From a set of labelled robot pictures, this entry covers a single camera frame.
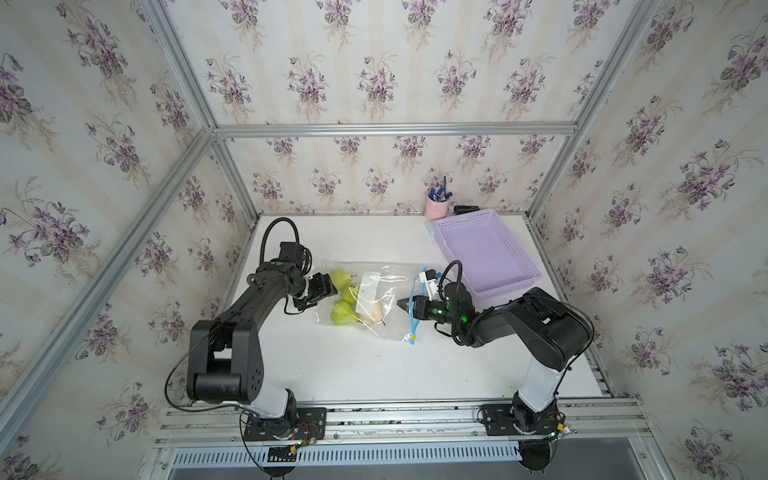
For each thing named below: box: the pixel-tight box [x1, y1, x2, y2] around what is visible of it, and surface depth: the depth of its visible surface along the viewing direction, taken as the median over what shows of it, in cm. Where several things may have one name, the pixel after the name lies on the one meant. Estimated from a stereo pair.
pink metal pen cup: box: [424, 195, 451, 222], surface depth 116 cm
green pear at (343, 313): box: [331, 300, 359, 326], surface depth 89 cm
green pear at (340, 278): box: [331, 269, 353, 290], surface depth 96 cm
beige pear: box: [360, 301, 383, 324], surface depth 88 cm
